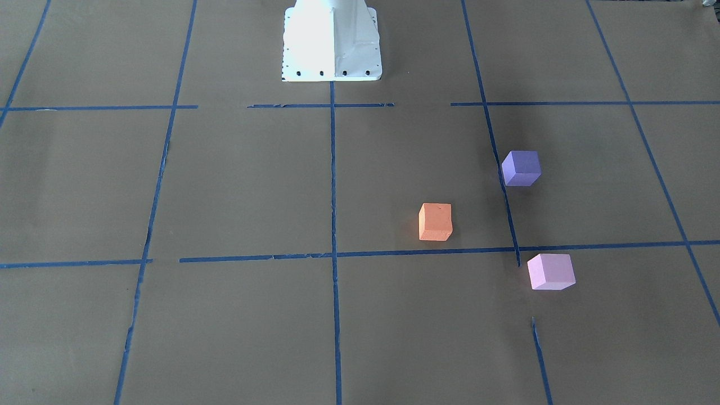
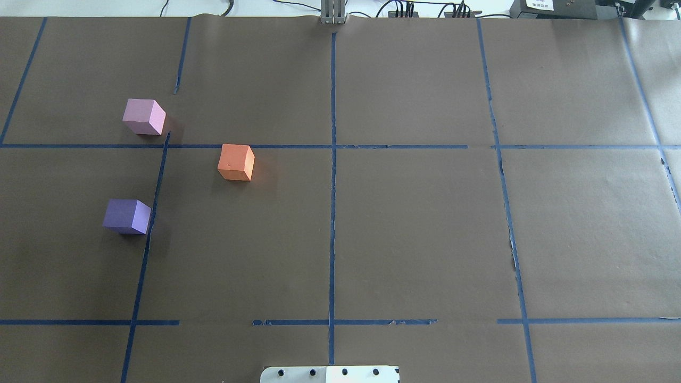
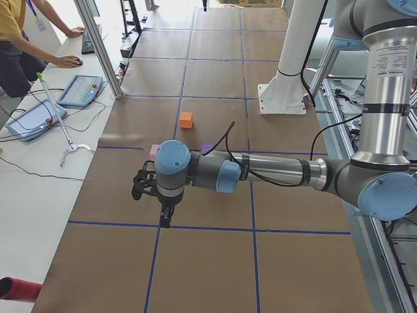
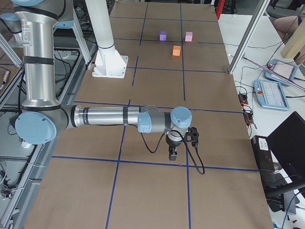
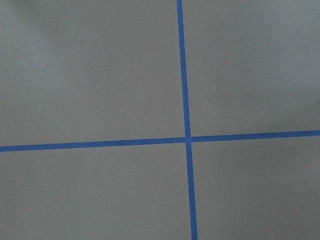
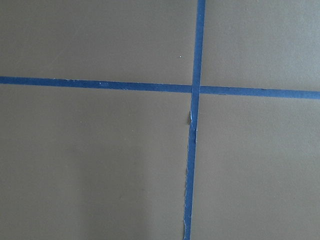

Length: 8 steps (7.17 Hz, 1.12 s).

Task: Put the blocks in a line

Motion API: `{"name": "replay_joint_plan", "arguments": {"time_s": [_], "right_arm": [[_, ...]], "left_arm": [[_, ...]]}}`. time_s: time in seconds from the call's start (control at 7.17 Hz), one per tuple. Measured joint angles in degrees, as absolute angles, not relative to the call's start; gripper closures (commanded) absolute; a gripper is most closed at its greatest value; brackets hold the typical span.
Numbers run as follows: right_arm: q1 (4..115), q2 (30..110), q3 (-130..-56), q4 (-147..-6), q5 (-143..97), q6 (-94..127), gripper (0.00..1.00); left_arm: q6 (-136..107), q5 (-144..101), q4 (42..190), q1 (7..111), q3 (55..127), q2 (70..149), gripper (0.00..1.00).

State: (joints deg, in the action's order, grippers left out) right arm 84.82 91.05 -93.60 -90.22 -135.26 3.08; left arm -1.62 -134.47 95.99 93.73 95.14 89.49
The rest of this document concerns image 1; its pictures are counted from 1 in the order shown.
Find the orange foam cube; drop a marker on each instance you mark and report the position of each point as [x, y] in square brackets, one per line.
[435, 222]

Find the light pink foam cube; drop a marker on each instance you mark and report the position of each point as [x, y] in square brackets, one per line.
[551, 272]

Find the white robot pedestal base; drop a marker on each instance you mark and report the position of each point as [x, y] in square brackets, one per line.
[331, 41]

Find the dark purple foam cube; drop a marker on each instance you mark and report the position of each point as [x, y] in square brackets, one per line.
[521, 168]

